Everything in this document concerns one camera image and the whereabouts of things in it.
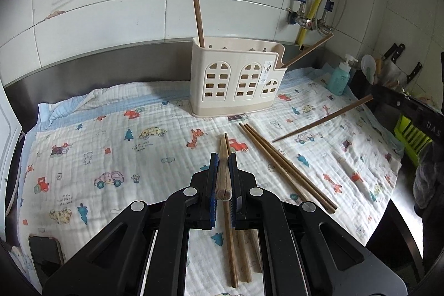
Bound teal soap dispenser bottle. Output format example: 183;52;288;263
327;54;357;96

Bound black-handled knife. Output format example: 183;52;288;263
382;43;406;63
406;62;423;84

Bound metal water valve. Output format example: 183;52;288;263
286;8;333;35

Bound beige plastic utensil holder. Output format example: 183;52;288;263
190;37;287;118

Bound green plastic rack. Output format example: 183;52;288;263
394;115;432;166

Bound white cartoon-print cloth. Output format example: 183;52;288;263
17;68;403;289

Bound wooden chopstick crossing diagonal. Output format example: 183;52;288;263
215;134;232;201

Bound white ladle spoon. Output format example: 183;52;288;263
360;54;376;84

